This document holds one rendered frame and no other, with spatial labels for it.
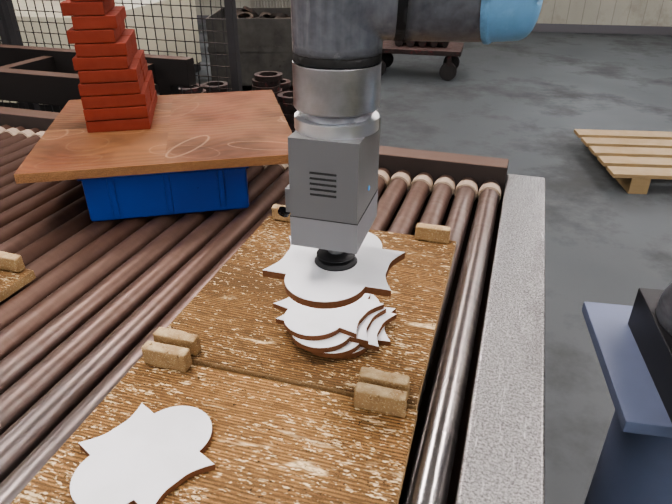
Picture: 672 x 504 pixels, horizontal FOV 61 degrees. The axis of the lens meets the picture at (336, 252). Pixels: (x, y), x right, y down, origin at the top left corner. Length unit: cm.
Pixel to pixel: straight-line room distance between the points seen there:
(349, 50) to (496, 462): 44
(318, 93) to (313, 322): 34
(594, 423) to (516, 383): 137
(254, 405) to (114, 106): 78
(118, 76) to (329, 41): 84
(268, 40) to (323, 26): 514
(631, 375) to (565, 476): 106
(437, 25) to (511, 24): 6
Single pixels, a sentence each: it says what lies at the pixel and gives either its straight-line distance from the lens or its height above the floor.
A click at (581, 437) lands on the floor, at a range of 206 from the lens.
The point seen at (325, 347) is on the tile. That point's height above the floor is 96.
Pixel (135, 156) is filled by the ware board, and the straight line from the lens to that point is 113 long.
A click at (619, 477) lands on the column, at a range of 105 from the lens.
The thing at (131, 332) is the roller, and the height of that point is 92.
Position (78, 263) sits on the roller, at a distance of 105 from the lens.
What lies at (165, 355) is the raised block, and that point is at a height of 96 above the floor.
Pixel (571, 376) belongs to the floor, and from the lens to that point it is 227.
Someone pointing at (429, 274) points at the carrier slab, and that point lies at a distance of 90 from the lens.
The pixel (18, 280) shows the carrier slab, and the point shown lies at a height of 94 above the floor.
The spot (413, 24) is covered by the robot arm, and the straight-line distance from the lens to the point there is 47.
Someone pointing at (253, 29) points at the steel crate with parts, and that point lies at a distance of 560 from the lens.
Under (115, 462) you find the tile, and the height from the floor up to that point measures 94.
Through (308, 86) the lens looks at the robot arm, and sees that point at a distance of 48.
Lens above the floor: 140
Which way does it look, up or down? 30 degrees down
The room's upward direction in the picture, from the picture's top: straight up
